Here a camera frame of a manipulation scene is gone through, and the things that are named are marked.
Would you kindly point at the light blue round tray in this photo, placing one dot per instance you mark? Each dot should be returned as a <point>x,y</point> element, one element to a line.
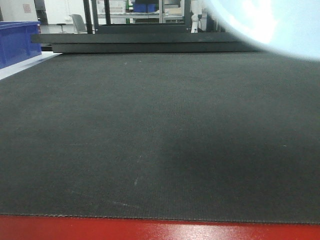
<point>286,27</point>

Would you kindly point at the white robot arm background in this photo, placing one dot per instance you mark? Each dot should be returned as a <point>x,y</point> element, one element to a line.
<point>197,9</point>

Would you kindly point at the dark grey table mat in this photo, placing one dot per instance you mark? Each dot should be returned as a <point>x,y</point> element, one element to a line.
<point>223,137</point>

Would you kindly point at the stacked dark grey boards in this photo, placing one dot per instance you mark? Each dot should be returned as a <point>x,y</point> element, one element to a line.
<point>214,42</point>

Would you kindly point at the grey office chair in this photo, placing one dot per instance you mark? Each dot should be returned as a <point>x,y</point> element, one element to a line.
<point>78,24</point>

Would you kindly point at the black round stool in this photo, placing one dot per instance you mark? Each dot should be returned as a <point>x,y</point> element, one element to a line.
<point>61,25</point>

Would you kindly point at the blue plastic crate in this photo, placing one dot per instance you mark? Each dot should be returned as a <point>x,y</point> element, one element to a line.
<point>15,42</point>

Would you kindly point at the black metal frame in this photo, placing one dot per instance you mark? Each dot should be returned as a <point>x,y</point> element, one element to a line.
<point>144,16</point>

